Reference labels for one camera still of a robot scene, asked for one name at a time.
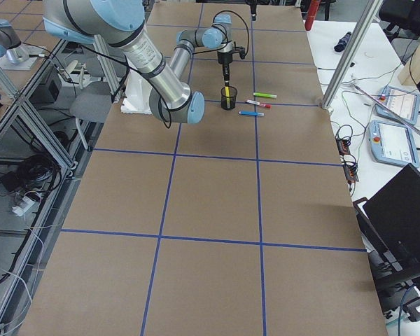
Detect yellow highlighter pen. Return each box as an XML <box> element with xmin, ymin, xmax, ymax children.
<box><xmin>224</xmin><ymin>86</ymin><xmax>230</xmax><ymax>110</ymax></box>

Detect blue highlighter pen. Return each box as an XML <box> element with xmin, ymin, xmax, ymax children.
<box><xmin>238</xmin><ymin>111</ymin><xmax>265</xmax><ymax>117</ymax></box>

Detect red cylinder bottle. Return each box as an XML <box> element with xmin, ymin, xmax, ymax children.
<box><xmin>304</xmin><ymin>0</ymin><xmax>321</xmax><ymax>32</ymax></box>

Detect green marker pen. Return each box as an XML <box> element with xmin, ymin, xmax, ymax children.
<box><xmin>253</xmin><ymin>92</ymin><xmax>277</xmax><ymax>99</ymax></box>

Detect black mesh pen holder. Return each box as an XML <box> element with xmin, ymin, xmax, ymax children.
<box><xmin>220</xmin><ymin>85</ymin><xmax>238</xmax><ymax>111</ymax></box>

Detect red white marker pen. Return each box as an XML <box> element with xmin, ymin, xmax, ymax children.
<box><xmin>245</xmin><ymin>99</ymin><xmax>272</xmax><ymax>109</ymax></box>

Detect black laptop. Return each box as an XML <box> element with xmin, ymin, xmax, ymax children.
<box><xmin>362</xmin><ymin>162</ymin><xmax>420</xmax><ymax>270</ymax></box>

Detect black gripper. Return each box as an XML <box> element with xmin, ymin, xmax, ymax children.
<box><xmin>217</xmin><ymin>41</ymin><xmax>247</xmax><ymax>86</ymax></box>
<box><xmin>248</xmin><ymin>0</ymin><xmax>258</xmax><ymax>20</ymax></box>

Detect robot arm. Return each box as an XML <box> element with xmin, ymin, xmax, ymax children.
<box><xmin>43</xmin><ymin>1</ymin><xmax>247</xmax><ymax>126</ymax></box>

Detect grey office chair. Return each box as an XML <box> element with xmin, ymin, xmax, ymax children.
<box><xmin>69</xmin><ymin>81</ymin><xmax>113</xmax><ymax>151</ymax></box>

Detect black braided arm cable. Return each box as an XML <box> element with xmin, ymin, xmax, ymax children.
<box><xmin>192</xmin><ymin>10</ymin><xmax>251</xmax><ymax>57</ymax></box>

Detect teach pendant tablet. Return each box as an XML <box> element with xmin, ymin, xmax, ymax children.
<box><xmin>368</xmin><ymin>120</ymin><xmax>420</xmax><ymax>168</ymax></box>
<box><xmin>379</xmin><ymin>85</ymin><xmax>420</xmax><ymax>125</ymax></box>

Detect aluminium frame post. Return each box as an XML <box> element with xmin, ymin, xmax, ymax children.
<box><xmin>321</xmin><ymin>0</ymin><xmax>383</xmax><ymax>110</ymax></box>

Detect lower teach pendant tablet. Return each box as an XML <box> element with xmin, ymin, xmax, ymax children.
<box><xmin>368</xmin><ymin>120</ymin><xmax>420</xmax><ymax>168</ymax></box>

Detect upper teach pendant tablet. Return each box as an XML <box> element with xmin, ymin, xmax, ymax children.
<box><xmin>379</xmin><ymin>85</ymin><xmax>420</xmax><ymax>125</ymax></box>

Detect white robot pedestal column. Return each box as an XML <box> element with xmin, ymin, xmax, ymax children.
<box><xmin>120</xmin><ymin>70</ymin><xmax>152</xmax><ymax>115</ymax></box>

